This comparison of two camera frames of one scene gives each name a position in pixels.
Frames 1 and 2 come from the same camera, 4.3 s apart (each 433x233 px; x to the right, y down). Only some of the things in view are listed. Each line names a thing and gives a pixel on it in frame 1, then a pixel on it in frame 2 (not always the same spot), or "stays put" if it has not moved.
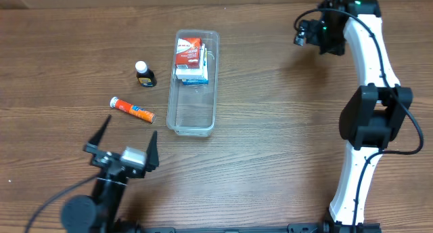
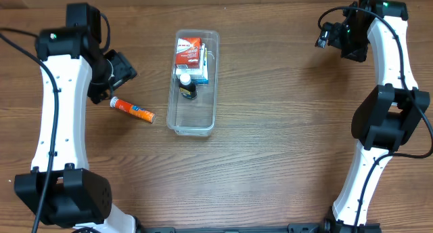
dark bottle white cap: [146, 77] → [187, 87]
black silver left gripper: [151, 162] → [120, 69]
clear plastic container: [193, 82] stays put
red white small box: [188, 53] stays put
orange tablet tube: [131, 109] stays put
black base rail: [329, 227] stays put
